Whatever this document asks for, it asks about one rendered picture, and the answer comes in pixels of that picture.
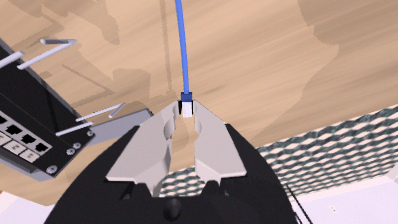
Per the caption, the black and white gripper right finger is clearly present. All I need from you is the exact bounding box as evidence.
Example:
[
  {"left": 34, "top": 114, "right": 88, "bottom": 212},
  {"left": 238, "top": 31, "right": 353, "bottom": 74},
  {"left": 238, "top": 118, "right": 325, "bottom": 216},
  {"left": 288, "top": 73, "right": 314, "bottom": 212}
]
[{"left": 191, "top": 99, "right": 299, "bottom": 224}]

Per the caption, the blue network cable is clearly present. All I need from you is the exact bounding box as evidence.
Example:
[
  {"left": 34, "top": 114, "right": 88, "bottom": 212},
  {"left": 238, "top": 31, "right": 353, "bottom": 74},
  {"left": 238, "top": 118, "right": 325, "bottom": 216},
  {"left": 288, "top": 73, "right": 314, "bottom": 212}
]
[{"left": 175, "top": 0, "right": 189, "bottom": 94}]

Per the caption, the white and blue cable plug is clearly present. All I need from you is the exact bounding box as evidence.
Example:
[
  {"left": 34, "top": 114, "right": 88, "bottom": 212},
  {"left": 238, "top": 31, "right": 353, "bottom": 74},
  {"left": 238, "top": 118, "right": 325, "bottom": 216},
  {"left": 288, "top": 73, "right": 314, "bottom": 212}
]
[{"left": 181, "top": 92, "right": 192, "bottom": 117}]

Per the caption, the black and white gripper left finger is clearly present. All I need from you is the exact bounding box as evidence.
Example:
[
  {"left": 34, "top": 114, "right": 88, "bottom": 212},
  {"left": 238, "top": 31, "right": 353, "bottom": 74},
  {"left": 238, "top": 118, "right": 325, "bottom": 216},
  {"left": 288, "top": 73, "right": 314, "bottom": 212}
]
[{"left": 43, "top": 99, "right": 182, "bottom": 224}]

